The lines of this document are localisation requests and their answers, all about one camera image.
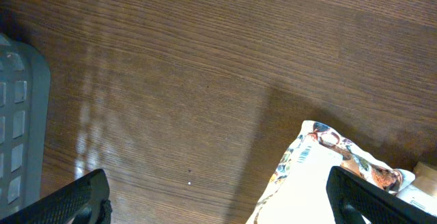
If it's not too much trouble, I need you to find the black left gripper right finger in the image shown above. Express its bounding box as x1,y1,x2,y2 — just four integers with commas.
326,166,436,224

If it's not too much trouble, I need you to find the beige grain pouch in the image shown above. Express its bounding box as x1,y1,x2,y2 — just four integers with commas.
248,120,415,224

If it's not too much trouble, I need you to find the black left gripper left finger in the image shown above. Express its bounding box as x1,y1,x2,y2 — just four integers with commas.
1,169,112,224

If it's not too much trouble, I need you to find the grey perforated plastic basket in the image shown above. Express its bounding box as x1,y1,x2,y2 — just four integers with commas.
1,34,51,218

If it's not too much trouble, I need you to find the white tube gold cap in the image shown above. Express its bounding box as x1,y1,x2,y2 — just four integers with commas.
396,162,437,216

